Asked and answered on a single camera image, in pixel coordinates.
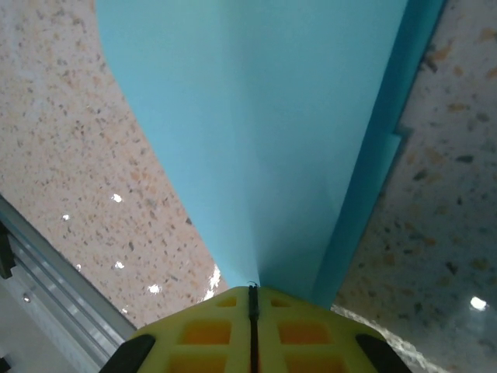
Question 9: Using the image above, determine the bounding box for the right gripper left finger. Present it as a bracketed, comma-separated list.
[101, 285, 254, 373]

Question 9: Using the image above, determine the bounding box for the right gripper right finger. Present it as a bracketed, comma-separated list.
[254, 285, 409, 373]

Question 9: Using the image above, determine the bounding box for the light blue paper sheet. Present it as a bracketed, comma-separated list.
[95, 0, 447, 308]

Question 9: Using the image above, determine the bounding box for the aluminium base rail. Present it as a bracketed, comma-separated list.
[0, 192, 139, 373]

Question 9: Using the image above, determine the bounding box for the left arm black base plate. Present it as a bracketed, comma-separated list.
[0, 221, 17, 281]

